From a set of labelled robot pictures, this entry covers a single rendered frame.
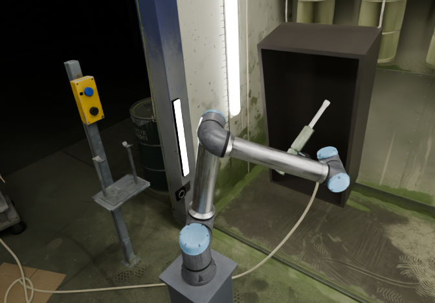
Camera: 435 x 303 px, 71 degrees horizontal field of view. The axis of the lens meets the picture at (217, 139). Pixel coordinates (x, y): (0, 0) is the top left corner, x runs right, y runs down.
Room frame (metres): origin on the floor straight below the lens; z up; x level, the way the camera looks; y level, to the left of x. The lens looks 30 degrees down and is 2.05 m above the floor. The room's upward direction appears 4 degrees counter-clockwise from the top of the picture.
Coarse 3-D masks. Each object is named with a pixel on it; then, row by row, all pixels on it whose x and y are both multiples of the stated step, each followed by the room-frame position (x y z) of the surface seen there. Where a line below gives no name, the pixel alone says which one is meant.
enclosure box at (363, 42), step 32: (288, 32) 1.91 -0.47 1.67; (320, 32) 1.82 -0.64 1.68; (352, 32) 1.74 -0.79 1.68; (288, 64) 2.14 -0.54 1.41; (320, 64) 1.99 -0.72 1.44; (352, 64) 1.86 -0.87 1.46; (288, 96) 2.19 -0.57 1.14; (320, 96) 2.03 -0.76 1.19; (352, 96) 1.89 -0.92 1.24; (288, 128) 2.25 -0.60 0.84; (320, 128) 2.07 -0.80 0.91; (352, 128) 1.56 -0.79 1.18; (352, 160) 1.64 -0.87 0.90; (320, 192) 1.84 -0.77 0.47
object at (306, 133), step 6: (324, 102) 1.57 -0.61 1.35; (324, 108) 1.55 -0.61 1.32; (318, 114) 1.54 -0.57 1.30; (312, 120) 1.53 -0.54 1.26; (306, 126) 1.51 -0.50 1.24; (312, 126) 1.51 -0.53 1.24; (300, 132) 1.51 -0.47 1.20; (306, 132) 1.48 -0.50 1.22; (312, 132) 1.49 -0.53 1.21; (300, 138) 1.47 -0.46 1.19; (306, 138) 1.47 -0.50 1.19; (294, 144) 1.47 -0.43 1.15; (300, 144) 1.45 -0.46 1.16; (288, 150) 1.46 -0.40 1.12; (294, 150) 1.44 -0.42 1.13; (300, 150) 1.45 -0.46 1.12; (282, 174) 1.39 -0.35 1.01
